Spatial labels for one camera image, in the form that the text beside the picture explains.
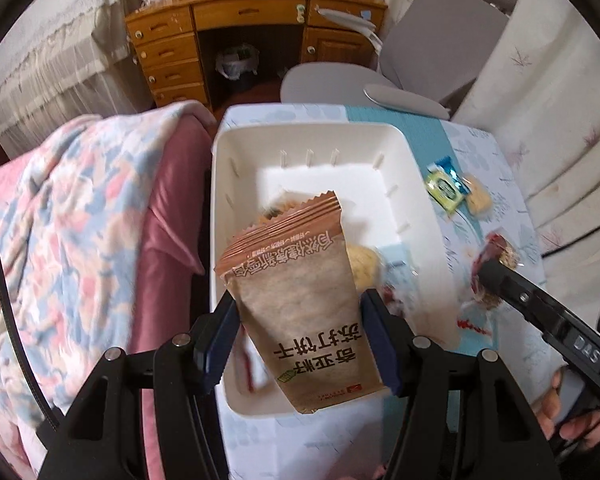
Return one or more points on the pastel floral blanket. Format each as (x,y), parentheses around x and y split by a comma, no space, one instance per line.
(70,235)

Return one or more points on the white packet with red lettering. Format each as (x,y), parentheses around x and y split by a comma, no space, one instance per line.
(430,310)

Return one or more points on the small blue packet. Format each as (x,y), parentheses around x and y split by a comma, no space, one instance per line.
(445,162)

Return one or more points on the white lace bed cover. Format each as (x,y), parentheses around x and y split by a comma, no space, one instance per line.
(45,50)

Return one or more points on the brown cracker packet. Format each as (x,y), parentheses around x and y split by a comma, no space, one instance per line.
(300,310)

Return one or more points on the white plastic storage box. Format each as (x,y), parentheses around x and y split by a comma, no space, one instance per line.
(300,180)

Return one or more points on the clear bag of yellow crisps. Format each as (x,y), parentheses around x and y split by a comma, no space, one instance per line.
(365,265)

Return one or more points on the trash bin with bag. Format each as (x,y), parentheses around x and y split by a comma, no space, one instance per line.
(237,65)

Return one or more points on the teal table runner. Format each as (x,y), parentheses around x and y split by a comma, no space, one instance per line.
(427,135)

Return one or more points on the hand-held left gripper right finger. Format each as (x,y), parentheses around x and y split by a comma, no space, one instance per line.
(380,345)

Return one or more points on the person's right hand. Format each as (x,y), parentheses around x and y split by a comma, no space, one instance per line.
(550,410)

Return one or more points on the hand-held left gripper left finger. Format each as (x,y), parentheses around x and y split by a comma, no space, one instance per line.
(220,340)

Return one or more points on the pink upholstered sofa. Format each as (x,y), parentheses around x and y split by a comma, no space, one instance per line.
(175,210)

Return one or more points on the white leaf print curtain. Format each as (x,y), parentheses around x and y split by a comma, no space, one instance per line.
(555,85)

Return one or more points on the grey office chair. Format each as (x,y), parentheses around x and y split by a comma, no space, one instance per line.
(430,35)

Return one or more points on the small green packet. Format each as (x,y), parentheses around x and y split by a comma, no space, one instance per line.
(445,189)

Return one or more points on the clear red nut snack packet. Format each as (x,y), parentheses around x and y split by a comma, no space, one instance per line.
(500,255)

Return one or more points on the clear golden biscuit packet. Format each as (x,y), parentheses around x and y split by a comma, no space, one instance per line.
(275,208)

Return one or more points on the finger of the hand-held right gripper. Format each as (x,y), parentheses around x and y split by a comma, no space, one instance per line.
(500,277)

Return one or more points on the yellow pastry packet on table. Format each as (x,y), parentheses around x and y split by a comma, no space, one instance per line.
(480,197)

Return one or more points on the wooden desk with drawers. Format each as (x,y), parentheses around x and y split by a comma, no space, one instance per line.
(260,10)

